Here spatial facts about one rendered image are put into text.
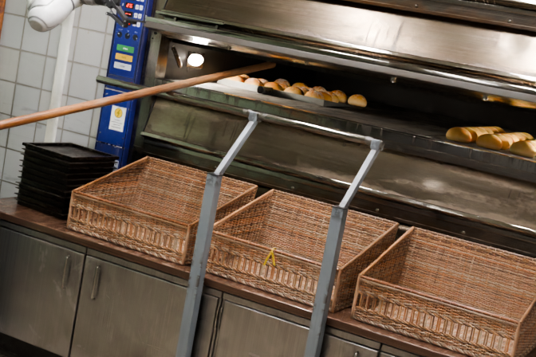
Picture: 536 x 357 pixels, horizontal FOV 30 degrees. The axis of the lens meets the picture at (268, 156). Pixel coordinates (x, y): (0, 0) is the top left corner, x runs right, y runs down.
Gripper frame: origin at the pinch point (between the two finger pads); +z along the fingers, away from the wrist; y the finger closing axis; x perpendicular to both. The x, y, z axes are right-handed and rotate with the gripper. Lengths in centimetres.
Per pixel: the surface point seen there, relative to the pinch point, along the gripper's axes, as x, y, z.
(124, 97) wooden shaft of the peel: 9.4, 34.2, 4.6
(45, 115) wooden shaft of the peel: 46, 42, 0
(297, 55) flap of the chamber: -37, 9, 46
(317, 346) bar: 9, 99, 94
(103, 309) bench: 2, 114, 5
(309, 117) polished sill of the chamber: -52, 32, 50
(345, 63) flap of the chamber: -37, 9, 67
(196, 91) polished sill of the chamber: -52, 32, -3
